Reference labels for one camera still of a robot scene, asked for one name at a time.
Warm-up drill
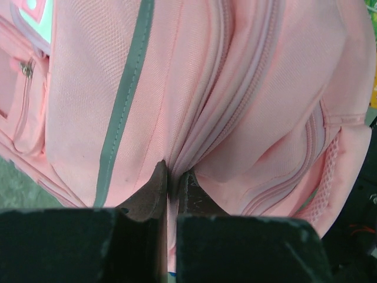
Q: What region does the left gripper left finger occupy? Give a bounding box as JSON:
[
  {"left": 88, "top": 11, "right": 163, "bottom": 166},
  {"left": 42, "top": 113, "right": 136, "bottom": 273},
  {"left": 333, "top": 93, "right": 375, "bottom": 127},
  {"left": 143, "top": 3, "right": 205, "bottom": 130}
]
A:
[{"left": 1, "top": 161, "right": 168, "bottom": 282}]

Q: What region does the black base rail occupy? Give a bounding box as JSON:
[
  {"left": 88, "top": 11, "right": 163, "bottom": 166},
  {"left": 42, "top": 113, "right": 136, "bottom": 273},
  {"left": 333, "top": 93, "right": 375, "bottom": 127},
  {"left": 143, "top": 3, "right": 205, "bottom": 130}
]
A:
[{"left": 322, "top": 121, "right": 376, "bottom": 282}]

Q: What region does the pink student backpack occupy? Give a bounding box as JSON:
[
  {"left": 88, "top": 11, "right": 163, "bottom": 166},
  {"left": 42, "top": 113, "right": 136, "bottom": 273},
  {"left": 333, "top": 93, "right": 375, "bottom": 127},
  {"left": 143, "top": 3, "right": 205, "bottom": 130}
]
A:
[{"left": 1, "top": 1, "right": 376, "bottom": 271}]

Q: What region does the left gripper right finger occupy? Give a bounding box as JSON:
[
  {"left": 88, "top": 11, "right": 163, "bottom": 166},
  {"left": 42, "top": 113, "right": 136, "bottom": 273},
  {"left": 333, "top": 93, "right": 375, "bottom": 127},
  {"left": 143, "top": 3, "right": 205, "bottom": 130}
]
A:
[{"left": 176, "top": 172, "right": 333, "bottom": 282}]

